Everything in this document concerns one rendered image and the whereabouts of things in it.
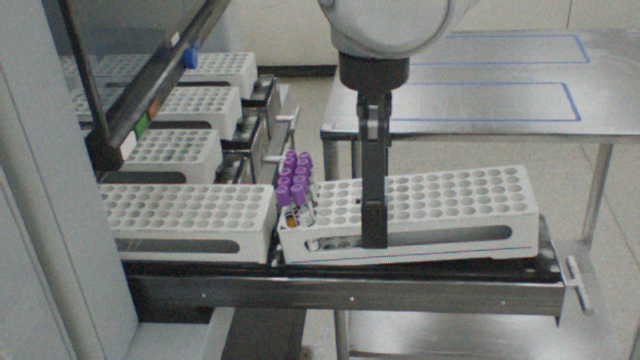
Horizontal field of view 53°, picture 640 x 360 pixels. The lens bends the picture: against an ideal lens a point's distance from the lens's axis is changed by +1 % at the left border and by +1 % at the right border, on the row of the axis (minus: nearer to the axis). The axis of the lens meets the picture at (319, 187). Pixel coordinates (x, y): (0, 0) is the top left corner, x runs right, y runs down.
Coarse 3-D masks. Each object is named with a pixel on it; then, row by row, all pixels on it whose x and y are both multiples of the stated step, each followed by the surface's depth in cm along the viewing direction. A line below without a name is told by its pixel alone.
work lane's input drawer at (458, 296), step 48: (144, 288) 80; (192, 288) 80; (240, 288) 79; (288, 288) 78; (336, 288) 77; (384, 288) 77; (432, 288) 76; (480, 288) 75; (528, 288) 74; (576, 288) 81
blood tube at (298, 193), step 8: (296, 184) 73; (296, 192) 72; (304, 192) 73; (296, 200) 73; (304, 200) 73; (304, 208) 74; (304, 216) 74; (304, 224) 75; (312, 240) 77; (312, 248) 77
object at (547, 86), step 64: (448, 64) 124; (512, 64) 122; (576, 64) 120; (320, 128) 106; (448, 128) 103; (512, 128) 102; (576, 128) 100; (576, 256) 157; (384, 320) 143; (448, 320) 142; (512, 320) 140; (576, 320) 139
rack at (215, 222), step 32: (128, 192) 85; (160, 192) 86; (192, 192) 84; (224, 192) 83; (256, 192) 84; (128, 224) 80; (160, 224) 79; (192, 224) 79; (224, 224) 78; (256, 224) 77; (128, 256) 80; (160, 256) 80; (192, 256) 79; (224, 256) 79; (256, 256) 78
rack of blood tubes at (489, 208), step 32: (320, 192) 81; (352, 192) 80; (416, 192) 78; (448, 192) 77; (480, 192) 77; (512, 192) 74; (320, 224) 77; (352, 224) 74; (416, 224) 73; (448, 224) 73; (480, 224) 72; (512, 224) 72; (288, 256) 78; (320, 256) 77; (352, 256) 77; (416, 256) 76; (448, 256) 75; (480, 256) 75; (512, 256) 74
